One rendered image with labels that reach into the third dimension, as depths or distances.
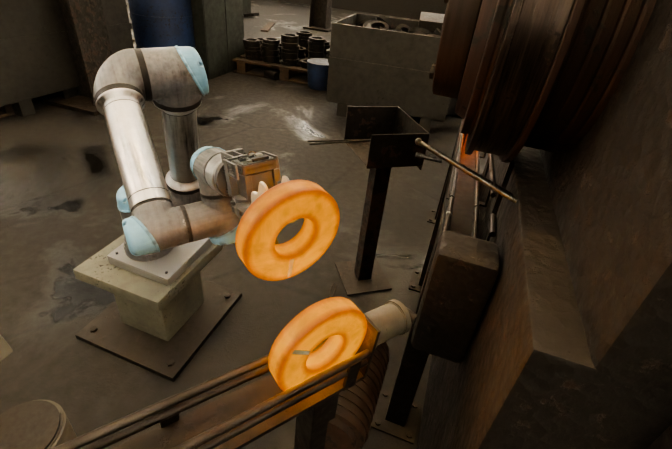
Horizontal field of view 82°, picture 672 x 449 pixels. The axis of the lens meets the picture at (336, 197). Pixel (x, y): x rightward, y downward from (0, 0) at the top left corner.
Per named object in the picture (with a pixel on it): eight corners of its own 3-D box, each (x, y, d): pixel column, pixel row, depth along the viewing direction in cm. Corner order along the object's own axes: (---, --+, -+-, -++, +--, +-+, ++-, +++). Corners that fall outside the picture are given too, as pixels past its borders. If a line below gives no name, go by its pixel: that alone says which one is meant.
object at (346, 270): (372, 251, 186) (398, 106, 148) (393, 291, 165) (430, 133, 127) (331, 256, 180) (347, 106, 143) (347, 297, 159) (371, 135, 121)
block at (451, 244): (467, 336, 78) (505, 242, 65) (465, 369, 72) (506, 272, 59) (415, 318, 81) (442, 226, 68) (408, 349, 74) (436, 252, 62)
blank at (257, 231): (351, 182, 55) (337, 171, 57) (249, 200, 45) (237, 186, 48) (330, 266, 62) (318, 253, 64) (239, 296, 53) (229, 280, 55)
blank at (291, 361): (328, 393, 62) (316, 376, 64) (384, 316, 60) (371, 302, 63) (255, 398, 50) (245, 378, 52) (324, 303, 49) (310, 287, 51)
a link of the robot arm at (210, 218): (189, 242, 81) (178, 192, 78) (240, 227, 87) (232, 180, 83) (197, 256, 75) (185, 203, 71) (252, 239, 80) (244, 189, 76)
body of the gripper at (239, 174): (234, 166, 56) (207, 153, 65) (243, 221, 59) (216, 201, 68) (282, 156, 60) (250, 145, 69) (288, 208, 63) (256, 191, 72)
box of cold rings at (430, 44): (445, 106, 391) (466, 21, 349) (442, 135, 322) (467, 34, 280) (347, 89, 410) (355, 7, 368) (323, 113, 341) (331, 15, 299)
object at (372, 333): (366, 378, 63) (381, 331, 58) (363, 379, 62) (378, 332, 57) (339, 344, 68) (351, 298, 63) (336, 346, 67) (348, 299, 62)
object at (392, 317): (406, 340, 67) (416, 315, 64) (367, 361, 62) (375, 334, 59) (383, 316, 71) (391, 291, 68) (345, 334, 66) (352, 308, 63)
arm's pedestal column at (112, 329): (76, 338, 132) (53, 283, 119) (159, 266, 165) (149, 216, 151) (173, 382, 122) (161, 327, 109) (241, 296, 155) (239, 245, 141)
